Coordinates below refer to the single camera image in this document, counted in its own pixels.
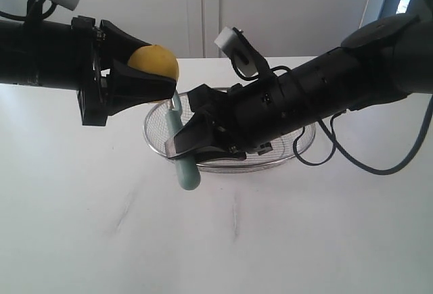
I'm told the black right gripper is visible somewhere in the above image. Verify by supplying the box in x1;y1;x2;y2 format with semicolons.
175;83;284;164

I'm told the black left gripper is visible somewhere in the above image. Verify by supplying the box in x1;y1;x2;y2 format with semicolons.
71;16;177;126

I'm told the teal handled vegetable peeler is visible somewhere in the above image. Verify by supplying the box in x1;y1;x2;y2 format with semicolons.
165;91;201;191

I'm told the yellow lemon with sticker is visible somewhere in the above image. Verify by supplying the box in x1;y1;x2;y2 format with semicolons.
127;45;179;81

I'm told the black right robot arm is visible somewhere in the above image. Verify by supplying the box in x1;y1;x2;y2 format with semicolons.
165;14;432;163

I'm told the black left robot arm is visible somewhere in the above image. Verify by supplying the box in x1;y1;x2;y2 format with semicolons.
1;16;177;126

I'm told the oval wire mesh basket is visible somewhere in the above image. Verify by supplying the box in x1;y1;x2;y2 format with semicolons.
143;100;316;174

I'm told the black right camera cable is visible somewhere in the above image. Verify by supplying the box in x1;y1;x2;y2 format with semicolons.
229;50;433;175

